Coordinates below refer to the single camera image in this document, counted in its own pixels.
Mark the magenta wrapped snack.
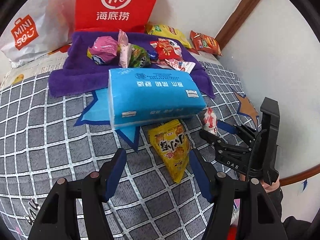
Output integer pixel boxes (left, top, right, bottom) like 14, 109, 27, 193
87, 36, 118, 65

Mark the blue tissue pack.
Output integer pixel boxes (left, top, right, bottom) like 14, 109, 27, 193
107, 68, 206, 129

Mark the yellow chips bag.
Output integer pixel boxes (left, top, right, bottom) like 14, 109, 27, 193
145, 23, 192, 49

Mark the green snack packet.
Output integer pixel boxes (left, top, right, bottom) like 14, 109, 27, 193
129, 44, 151, 68

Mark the yellow crisps snack packet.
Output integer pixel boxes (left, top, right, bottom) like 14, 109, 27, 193
148, 119, 190, 183

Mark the white Miniso plastic bag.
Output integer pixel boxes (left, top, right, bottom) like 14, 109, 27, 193
1, 0, 69, 68

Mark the red paper shopping bag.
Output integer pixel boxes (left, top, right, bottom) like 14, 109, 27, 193
75, 0, 156, 33

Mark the orange chips bag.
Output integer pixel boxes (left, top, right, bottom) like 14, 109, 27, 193
190, 30, 222, 56

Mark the red snack packet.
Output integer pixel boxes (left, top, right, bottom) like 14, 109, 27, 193
150, 38, 183, 61

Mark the pink panda snack packet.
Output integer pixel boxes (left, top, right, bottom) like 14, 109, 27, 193
155, 59, 196, 74

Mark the person's hand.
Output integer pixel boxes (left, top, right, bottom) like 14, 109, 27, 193
260, 178, 280, 193

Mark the pale pink snack packet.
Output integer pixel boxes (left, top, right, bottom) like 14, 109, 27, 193
118, 30, 132, 68

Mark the purple towel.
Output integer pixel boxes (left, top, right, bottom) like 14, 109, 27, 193
48, 31, 215, 99

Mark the brown wooden door frame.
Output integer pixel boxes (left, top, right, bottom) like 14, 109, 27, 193
215, 0, 261, 50

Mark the white red barcode packet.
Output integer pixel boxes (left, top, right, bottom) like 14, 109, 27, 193
202, 107, 217, 135

